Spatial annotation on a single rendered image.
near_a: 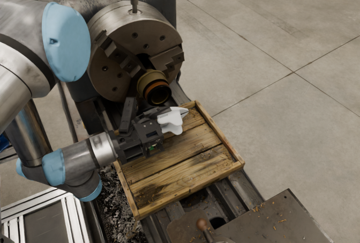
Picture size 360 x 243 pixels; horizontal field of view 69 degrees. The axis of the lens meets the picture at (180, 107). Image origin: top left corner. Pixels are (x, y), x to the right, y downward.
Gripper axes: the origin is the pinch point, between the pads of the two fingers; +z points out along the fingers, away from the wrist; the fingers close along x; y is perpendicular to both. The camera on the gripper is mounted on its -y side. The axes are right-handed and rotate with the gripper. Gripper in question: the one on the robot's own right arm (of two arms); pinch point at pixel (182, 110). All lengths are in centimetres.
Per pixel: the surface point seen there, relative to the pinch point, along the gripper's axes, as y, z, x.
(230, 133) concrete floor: -45, 64, -110
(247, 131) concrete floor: -40, 77, -110
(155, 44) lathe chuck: -22.8, 2.5, 5.6
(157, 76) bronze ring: -11.3, -2.0, 3.7
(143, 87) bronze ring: -10.8, -6.7, 2.0
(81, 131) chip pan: -52, -31, -55
